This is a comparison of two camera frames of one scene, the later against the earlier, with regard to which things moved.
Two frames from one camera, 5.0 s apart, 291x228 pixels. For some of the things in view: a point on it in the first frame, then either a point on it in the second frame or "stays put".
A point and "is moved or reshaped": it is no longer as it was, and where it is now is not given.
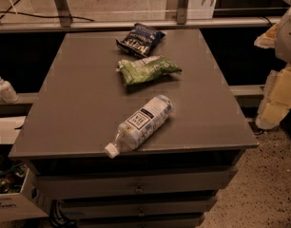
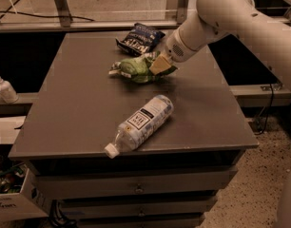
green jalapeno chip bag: [146, 68] is moved or reshaped
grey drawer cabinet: [83, 107] stays put
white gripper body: [288, 39] -> [176, 51]
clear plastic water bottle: [135, 130] stays put
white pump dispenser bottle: [5, 89] stays put
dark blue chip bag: [141, 41] stays put
